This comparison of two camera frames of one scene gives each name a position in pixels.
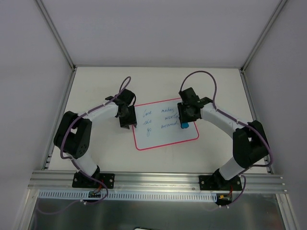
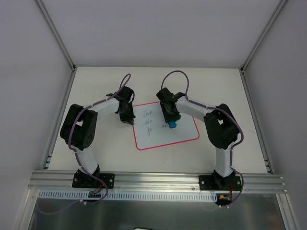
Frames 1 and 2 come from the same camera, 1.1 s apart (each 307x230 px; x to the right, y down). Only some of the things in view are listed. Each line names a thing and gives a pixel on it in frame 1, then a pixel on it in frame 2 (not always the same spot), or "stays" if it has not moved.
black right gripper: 183,119 -> 171,113
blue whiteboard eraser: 184,125 -> 172,124
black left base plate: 80,181 stays
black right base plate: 214,182 stays
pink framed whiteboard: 158,125 stays
